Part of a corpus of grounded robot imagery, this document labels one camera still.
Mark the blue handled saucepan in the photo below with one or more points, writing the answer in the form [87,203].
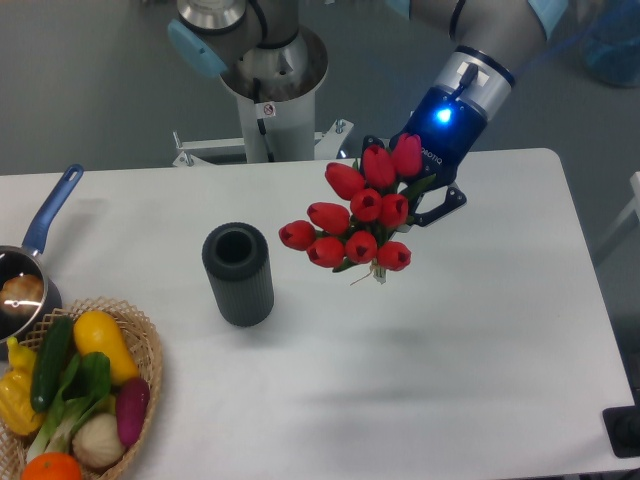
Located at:
[26,258]

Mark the bread roll in saucepan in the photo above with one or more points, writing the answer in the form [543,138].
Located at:
[21,296]

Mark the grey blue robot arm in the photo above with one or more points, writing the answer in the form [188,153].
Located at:
[494,39]

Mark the white garlic bulb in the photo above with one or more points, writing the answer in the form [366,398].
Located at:
[96,444]

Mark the purple eggplant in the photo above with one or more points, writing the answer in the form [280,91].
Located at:
[131,405]

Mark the green cucumber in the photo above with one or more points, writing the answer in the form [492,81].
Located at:
[50,361]

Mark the red tulip bouquet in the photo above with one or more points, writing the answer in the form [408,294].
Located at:
[339,237]

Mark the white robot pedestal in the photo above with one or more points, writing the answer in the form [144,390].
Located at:
[275,93]

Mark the green bok choy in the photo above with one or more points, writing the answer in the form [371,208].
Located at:
[85,384]

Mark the white furniture frame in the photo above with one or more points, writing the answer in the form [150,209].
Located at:
[622,225]

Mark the yellow bell pepper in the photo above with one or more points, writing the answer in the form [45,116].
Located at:
[16,410]

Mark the yellow squash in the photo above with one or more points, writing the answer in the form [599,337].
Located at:
[96,331]

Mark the dark grey ribbed vase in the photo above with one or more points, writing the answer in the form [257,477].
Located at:
[236,259]

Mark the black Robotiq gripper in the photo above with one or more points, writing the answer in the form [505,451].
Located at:
[447,130]

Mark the black device at table edge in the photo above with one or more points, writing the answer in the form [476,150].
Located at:
[622,426]

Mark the blue translucent container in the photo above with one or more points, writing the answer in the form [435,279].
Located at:
[610,48]

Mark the orange fruit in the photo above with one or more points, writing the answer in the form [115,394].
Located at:
[52,466]

